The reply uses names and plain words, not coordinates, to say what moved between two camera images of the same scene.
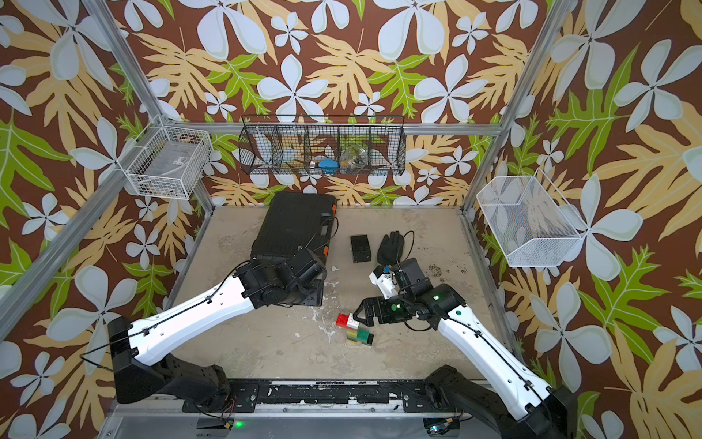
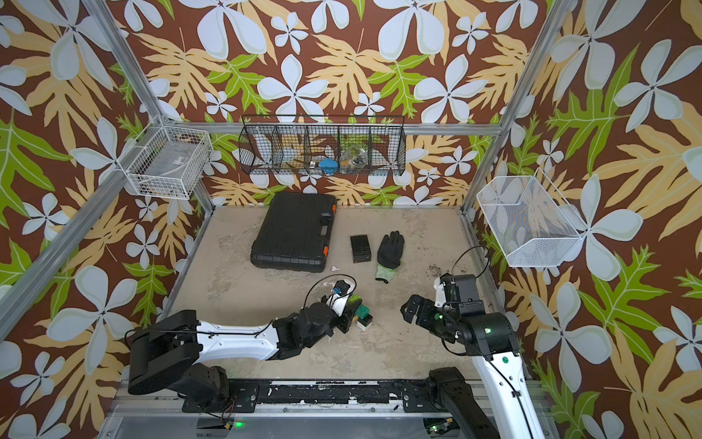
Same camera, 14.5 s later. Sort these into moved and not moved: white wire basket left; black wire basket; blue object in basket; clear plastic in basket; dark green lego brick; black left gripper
Moved: black left gripper; dark green lego brick
Not moved: clear plastic in basket; blue object in basket; white wire basket left; black wire basket
